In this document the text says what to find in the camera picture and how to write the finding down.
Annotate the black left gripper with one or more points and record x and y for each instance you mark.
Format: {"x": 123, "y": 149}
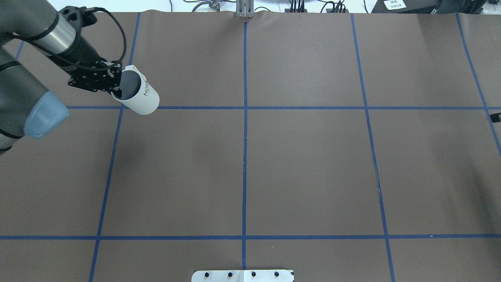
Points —
{"x": 79, "y": 52}

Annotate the white ribbed mug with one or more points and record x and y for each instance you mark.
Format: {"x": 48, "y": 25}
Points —
{"x": 135, "y": 92}

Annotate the black box with label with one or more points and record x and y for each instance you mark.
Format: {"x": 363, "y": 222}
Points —
{"x": 428, "y": 6}

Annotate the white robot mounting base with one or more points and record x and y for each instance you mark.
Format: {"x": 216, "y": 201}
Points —
{"x": 260, "y": 275}

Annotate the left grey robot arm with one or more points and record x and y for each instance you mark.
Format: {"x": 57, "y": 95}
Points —
{"x": 28, "y": 106}

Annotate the aluminium camera post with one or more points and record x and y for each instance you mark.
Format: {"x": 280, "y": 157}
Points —
{"x": 245, "y": 8}

